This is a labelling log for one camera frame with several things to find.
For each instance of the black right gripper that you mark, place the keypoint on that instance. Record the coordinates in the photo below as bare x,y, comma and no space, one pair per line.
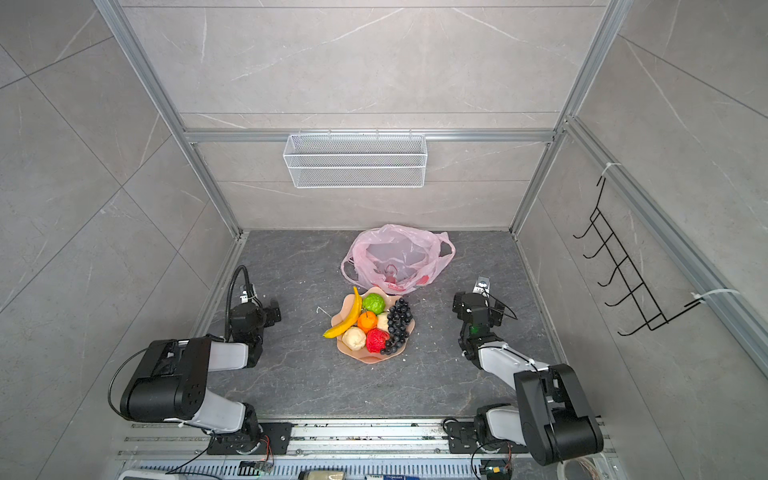
498,314

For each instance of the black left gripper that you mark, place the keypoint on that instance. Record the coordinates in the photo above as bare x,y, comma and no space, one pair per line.
269,318

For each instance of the dark fake grape bunch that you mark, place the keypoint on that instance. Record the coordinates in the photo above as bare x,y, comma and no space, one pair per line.
400,320

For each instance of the beige fake fruit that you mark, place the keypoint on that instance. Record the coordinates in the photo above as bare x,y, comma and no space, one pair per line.
383,322
354,338

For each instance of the pink wavy plastic plate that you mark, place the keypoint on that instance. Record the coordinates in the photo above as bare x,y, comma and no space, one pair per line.
363,355

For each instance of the pink plastic shopping bag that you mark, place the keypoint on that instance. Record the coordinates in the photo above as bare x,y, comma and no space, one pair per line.
397,259

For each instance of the red fake fruit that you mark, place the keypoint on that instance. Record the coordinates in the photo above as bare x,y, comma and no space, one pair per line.
376,340

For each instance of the green fake fruit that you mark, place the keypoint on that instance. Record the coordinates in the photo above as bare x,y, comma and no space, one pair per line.
374,303

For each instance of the yellow fake fruit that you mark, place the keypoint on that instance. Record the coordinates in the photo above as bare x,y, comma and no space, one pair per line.
350,320

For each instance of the orange fake fruit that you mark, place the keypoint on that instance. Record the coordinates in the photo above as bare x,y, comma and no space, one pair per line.
367,321

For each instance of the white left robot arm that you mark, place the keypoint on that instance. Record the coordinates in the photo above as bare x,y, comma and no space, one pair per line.
169,384

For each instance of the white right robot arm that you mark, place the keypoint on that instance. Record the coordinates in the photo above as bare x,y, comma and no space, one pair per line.
551,417

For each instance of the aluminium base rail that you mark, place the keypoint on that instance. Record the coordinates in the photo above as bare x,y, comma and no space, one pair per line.
417,448

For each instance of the black wire hook rack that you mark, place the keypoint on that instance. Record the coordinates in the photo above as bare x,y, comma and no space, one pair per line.
626,273

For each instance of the white wire mesh basket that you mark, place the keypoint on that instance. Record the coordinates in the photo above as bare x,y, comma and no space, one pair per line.
366,160

